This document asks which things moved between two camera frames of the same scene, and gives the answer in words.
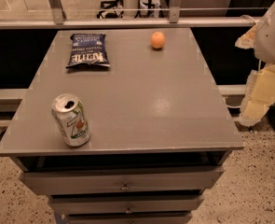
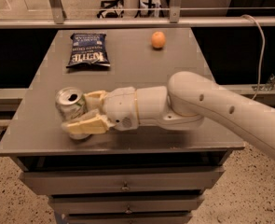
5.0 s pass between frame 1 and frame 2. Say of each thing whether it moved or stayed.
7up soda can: moved
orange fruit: stayed
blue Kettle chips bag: stayed
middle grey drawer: stayed
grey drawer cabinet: stayed
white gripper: moved
